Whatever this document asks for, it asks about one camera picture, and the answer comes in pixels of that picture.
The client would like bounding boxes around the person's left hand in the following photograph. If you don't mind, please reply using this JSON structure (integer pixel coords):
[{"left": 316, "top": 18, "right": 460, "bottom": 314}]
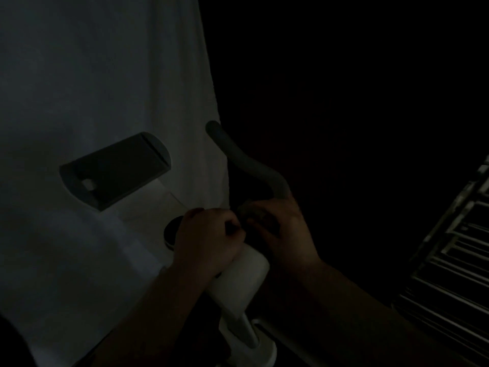
[{"left": 172, "top": 207, "right": 247, "bottom": 283}]

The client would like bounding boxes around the person's right hand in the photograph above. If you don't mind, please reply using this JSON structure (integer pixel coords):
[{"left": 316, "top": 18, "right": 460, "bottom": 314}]
[{"left": 238, "top": 194, "right": 323, "bottom": 276}]

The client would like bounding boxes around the grey cleaning cloth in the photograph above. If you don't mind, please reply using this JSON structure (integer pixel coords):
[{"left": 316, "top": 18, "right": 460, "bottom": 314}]
[{"left": 236, "top": 204, "right": 280, "bottom": 249}]

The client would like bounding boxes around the white exercise bike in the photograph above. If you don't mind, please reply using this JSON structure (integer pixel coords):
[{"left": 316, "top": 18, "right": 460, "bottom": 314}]
[{"left": 59, "top": 120, "right": 293, "bottom": 367}]

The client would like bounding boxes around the person's left forearm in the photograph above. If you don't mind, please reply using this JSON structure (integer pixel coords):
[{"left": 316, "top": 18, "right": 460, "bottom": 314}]
[{"left": 91, "top": 265, "right": 207, "bottom": 367}]

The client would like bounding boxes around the person's right forearm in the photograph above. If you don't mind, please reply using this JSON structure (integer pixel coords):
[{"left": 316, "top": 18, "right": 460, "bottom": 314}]
[{"left": 290, "top": 261, "right": 467, "bottom": 367}]

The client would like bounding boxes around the grey white tablet holder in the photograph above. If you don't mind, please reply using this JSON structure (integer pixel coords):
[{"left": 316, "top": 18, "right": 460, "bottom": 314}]
[{"left": 59, "top": 132, "right": 172, "bottom": 212}]

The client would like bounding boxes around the metal drying rack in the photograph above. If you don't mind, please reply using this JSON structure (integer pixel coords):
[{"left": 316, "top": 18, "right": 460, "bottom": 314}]
[{"left": 393, "top": 154, "right": 489, "bottom": 360}]

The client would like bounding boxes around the white hanging sheet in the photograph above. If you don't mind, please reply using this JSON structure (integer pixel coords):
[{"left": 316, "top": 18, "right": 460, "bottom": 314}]
[{"left": 0, "top": 0, "right": 230, "bottom": 367}]

